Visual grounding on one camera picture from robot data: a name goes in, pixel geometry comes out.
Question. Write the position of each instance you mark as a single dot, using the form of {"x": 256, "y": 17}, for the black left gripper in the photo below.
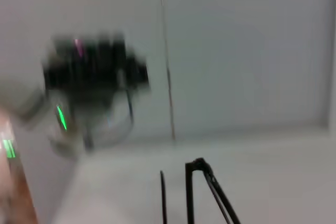
{"x": 92, "y": 72}

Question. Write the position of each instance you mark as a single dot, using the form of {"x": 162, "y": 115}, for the black glasses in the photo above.
{"x": 189, "y": 195}

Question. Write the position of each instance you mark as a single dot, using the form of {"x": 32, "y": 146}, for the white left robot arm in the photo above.
{"x": 78, "y": 129}

